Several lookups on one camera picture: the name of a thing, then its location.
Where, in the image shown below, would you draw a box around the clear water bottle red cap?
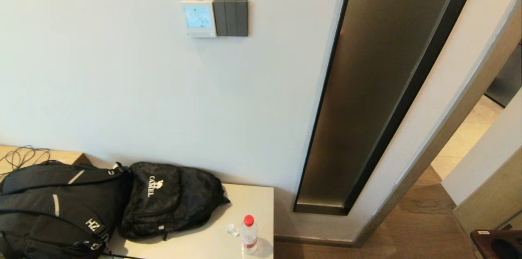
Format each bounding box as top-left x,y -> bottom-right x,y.
240,215 -> 259,255

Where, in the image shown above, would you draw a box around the grey wall light switch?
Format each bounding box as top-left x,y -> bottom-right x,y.
213,0 -> 249,37

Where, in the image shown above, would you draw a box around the thin black cable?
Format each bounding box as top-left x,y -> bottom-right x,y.
0,145 -> 51,179

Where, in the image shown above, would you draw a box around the dark grey cabinet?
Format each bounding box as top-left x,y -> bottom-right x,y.
484,43 -> 522,107

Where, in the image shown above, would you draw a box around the large black backpack grey stripes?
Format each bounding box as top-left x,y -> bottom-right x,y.
0,161 -> 134,259

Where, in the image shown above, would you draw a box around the black Camel logo backpack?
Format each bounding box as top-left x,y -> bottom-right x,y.
117,162 -> 230,241

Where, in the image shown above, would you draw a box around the white wall thermostat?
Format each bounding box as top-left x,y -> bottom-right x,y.
180,0 -> 217,38

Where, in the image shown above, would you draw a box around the beige door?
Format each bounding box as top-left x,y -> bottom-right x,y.
442,88 -> 522,234

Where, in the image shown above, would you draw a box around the grey-brown door frame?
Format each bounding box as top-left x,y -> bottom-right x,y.
354,6 -> 522,248

